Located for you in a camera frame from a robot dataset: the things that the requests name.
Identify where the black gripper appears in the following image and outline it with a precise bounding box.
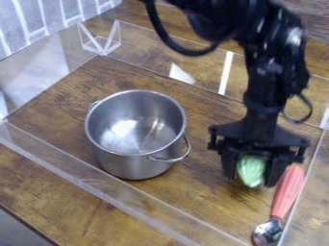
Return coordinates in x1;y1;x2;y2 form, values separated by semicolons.
208;109;310;187

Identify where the green bumpy toy vegetable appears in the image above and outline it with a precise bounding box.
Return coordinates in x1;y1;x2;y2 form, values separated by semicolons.
236;155;267;188

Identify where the silver metal pot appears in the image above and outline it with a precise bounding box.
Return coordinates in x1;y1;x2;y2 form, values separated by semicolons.
84;89;191;180

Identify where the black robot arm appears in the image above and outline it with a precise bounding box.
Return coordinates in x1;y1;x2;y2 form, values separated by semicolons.
165;0;310;187

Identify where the red handled metal spoon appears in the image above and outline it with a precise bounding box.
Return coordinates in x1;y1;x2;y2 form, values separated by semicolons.
251;165;304;246

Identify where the clear acrylic enclosure wall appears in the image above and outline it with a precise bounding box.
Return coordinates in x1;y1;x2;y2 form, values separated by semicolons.
0;18;329;246

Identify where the clear acrylic triangle bracket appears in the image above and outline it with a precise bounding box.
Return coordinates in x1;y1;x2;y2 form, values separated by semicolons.
77;20;121;56

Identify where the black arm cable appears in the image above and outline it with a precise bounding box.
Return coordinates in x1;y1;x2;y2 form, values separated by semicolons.
143;0;223;57

